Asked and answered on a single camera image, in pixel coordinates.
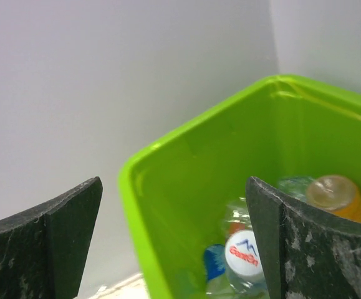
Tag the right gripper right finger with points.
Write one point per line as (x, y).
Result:
(305, 252)

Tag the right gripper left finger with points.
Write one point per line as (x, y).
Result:
(43, 250)

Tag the small clear bottle back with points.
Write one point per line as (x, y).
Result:
(243, 264)

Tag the orange juice bottle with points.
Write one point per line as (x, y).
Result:
(336, 194)

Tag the red label bottle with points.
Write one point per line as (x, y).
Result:
(236, 217)

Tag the blue label bottle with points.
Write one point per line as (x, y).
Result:
(213, 259)

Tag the clear bottle inside bin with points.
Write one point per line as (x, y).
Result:
(295, 186)

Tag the green plastic bin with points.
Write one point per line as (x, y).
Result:
(175, 191)

